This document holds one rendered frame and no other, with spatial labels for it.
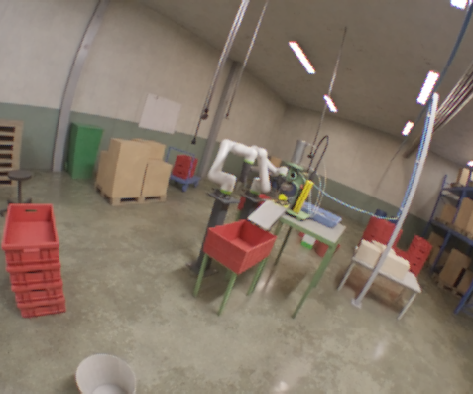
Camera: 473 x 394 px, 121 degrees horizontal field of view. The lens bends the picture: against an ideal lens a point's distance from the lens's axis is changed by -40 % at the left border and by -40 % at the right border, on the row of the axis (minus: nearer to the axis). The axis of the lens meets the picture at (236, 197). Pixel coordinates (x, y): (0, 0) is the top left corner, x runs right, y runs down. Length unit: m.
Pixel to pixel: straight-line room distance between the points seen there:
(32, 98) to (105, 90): 1.72
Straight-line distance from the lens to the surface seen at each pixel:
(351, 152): 10.71
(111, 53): 5.64
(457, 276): 7.37
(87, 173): 5.01
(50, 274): 1.73
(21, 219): 2.12
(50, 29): 5.43
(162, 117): 6.36
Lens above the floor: 1.51
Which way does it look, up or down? 14 degrees down
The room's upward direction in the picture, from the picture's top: 18 degrees clockwise
